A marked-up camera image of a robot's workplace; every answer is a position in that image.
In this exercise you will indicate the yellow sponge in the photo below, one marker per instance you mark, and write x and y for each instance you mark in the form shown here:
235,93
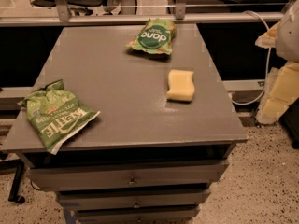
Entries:
181,87

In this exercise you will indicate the grey metal railing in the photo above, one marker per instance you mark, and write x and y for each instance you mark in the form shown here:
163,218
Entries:
25,13

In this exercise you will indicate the middle grey drawer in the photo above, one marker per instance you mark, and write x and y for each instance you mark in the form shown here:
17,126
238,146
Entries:
133,199

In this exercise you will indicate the grey drawer cabinet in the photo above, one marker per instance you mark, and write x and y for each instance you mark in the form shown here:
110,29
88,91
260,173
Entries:
137,123

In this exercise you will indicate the bottom grey drawer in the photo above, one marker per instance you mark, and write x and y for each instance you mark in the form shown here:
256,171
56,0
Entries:
136,215

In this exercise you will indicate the green jalapeno chip bag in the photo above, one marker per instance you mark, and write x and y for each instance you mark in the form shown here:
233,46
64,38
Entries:
56,114

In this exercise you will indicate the green dano snack bag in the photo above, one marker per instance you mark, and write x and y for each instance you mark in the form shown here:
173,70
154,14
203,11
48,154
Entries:
155,38

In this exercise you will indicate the black chair base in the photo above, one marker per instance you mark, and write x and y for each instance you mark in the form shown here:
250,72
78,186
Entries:
18,166

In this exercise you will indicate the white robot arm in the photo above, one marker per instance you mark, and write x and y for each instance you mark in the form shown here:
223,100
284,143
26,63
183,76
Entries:
287,41

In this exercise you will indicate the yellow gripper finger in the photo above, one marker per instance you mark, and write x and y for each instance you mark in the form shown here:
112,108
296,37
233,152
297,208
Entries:
268,39
281,91

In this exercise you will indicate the top grey drawer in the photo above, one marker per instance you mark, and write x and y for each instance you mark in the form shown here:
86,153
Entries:
127,175

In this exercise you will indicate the grey drawer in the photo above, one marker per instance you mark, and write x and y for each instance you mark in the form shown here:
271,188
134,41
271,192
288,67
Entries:
127,175
136,215
133,199

